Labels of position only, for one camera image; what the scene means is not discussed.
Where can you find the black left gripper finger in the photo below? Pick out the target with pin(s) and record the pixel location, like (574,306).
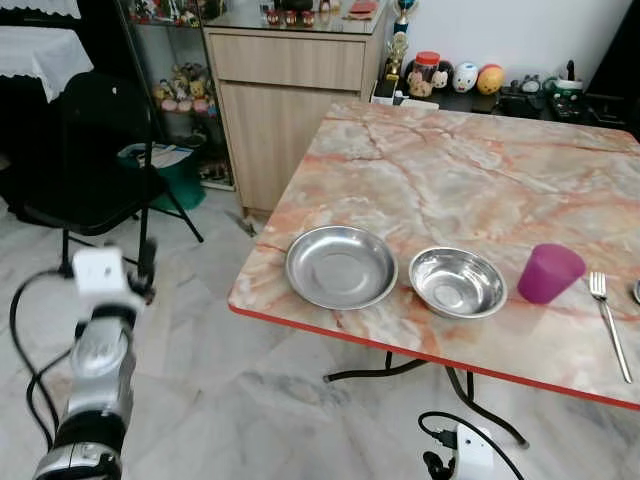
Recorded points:
(148,258)

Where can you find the large steel plate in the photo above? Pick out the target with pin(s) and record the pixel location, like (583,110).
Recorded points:
(340,268)

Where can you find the green plastic bin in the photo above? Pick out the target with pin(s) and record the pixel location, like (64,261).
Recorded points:
(180,185)

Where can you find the white printed paper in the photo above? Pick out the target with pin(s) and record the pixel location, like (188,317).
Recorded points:
(170,155)

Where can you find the black folding chair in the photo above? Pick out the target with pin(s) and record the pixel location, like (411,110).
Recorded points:
(90,150)

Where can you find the steel fork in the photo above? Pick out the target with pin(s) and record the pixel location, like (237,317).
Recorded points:
(598,285)

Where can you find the glass display shelf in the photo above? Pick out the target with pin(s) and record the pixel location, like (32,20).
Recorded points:
(190,90)

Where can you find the small steel bowl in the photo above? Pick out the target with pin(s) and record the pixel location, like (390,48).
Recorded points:
(457,283)

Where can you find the purple plastic cup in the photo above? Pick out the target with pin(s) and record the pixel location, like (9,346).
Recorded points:
(548,275)

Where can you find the light wooden cabinet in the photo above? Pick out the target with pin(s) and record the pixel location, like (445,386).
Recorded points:
(290,110)

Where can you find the white lace cloth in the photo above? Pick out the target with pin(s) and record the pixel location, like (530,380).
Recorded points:
(40,55)
(40,8)

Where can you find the black television screen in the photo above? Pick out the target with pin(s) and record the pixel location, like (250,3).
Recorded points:
(630,50)

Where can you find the small grey figurine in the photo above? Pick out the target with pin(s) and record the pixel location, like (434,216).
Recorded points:
(528,84)

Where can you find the small white box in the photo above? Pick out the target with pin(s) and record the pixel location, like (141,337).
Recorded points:
(385,92)

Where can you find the yellow egg figure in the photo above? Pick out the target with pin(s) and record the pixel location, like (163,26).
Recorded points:
(490,80)

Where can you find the gold trophy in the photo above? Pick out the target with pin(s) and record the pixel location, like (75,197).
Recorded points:
(398,50)

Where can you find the red flat box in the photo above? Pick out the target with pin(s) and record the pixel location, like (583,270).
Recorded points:
(364,8)

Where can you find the red lidded jar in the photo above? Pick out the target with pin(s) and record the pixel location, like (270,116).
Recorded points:
(427,78)

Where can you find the white egg figure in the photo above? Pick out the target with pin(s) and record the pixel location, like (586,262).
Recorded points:
(465,78)

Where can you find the black egg figure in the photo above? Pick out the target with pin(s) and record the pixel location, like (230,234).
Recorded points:
(446,78)

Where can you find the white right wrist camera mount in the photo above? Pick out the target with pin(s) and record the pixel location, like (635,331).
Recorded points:
(475,455)

